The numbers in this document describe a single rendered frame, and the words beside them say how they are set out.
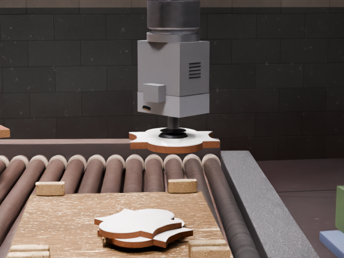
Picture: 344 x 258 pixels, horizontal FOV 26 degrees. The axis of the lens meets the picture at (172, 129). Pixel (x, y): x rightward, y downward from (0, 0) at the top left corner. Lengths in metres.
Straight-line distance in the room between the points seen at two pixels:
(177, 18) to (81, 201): 0.56
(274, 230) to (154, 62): 0.46
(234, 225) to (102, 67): 4.56
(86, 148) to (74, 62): 3.89
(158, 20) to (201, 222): 0.44
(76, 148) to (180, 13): 1.01
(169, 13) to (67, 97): 4.88
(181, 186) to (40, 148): 0.59
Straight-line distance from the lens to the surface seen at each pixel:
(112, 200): 1.47
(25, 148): 2.01
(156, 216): 1.25
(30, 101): 5.90
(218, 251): 1.12
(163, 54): 1.04
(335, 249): 1.45
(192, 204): 1.45
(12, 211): 1.52
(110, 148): 1.98
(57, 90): 5.88
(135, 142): 1.05
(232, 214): 1.44
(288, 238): 1.33
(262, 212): 1.48
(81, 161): 1.93
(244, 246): 1.27
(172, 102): 1.04
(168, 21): 1.03
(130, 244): 1.17
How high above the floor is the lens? 1.33
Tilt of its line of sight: 10 degrees down
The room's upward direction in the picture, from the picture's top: straight up
